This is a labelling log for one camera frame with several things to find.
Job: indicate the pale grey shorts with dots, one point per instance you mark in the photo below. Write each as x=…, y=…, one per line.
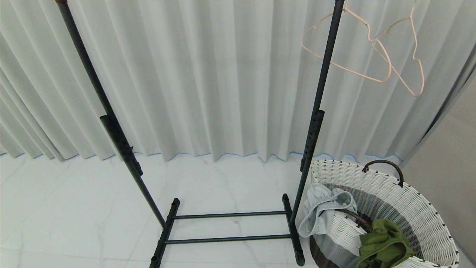
x=319, y=208

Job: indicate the pink clothes hanger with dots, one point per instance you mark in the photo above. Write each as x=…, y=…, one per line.
x=417, y=95
x=389, y=70

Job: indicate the green long-sleeved shirt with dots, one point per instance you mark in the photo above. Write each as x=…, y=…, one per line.
x=383, y=245

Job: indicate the black clothes rack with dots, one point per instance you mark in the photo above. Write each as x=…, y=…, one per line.
x=119, y=137

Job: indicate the white laundry basket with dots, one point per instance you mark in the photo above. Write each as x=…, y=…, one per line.
x=372, y=178

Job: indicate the white curtain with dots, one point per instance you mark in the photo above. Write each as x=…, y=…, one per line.
x=223, y=74

